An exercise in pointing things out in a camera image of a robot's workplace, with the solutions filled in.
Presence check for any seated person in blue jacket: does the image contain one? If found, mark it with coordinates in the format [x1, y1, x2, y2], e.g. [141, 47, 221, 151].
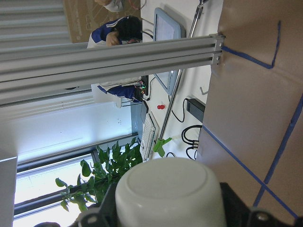
[87, 16, 144, 103]

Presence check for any green handled reach grabber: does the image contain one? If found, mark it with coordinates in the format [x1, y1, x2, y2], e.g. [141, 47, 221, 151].
[153, 0, 207, 157]

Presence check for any aluminium frame post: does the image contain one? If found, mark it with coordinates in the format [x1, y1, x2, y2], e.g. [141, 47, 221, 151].
[0, 35, 224, 105]

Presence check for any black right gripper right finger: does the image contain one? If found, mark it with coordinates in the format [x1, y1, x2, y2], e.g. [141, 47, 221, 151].
[220, 183, 296, 227]

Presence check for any cream white plastic cup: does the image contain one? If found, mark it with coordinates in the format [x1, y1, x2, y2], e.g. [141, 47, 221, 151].
[116, 157, 227, 227]

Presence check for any white keyboard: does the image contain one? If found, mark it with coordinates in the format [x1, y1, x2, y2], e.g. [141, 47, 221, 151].
[140, 112, 159, 162]

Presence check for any green potted plant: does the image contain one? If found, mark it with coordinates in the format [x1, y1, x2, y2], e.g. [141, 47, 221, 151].
[55, 138, 143, 212]

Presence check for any blue teach pendant tablet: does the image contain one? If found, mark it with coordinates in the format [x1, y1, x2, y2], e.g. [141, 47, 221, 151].
[153, 8, 185, 95]

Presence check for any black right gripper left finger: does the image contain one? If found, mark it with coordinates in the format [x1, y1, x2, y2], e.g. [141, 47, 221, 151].
[75, 183, 118, 227]

